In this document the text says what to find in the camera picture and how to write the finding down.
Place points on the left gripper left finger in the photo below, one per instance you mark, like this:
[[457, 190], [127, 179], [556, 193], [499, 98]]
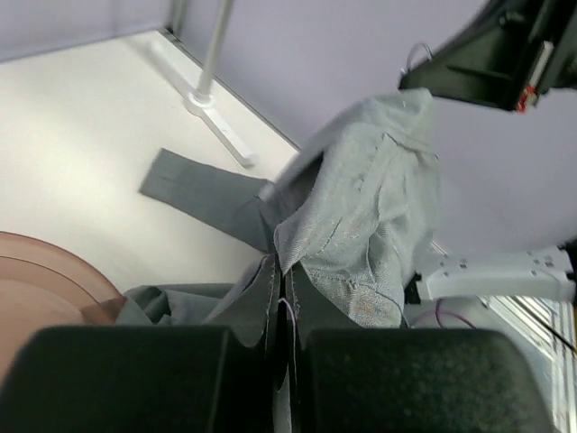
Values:
[[214, 377]]

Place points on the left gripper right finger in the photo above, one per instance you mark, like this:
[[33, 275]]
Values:
[[347, 378]]

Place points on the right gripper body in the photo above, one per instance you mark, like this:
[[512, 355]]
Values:
[[551, 62]]

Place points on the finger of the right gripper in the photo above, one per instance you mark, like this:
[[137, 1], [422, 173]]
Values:
[[483, 72], [493, 14]]

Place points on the hanger with metal hook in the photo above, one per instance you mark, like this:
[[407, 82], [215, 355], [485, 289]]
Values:
[[420, 52]]

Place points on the grey shirt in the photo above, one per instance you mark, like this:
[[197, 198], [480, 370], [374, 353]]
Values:
[[355, 209]]

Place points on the pink plastic basin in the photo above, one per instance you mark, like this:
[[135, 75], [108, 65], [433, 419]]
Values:
[[43, 285]]

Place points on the aluminium mounting rail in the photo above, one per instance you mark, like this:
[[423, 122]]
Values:
[[544, 331]]

